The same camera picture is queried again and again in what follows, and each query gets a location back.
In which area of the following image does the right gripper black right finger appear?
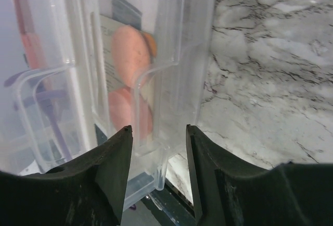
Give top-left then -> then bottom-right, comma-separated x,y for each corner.
186,125 -> 332,225

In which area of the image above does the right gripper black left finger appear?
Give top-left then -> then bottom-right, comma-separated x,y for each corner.
1,125 -> 133,225

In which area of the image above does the purple eyelash curler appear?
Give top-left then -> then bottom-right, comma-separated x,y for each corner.
1,70 -> 74,162

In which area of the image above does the white plastic drawer organizer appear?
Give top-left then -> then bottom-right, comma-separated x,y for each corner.
1,0 -> 214,208

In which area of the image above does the pink round makeup sponge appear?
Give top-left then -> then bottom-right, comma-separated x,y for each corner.
110,25 -> 150,87

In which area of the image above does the orange round makeup sponge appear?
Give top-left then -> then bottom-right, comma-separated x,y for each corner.
142,32 -> 157,57

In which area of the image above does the small cream sachet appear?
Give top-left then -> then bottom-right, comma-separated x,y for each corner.
99,15 -> 124,92

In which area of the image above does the thin pink makeup pencil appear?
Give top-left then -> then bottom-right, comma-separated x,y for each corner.
9,0 -> 49,91

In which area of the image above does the eyeshadow palette package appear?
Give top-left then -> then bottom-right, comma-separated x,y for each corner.
111,0 -> 142,30

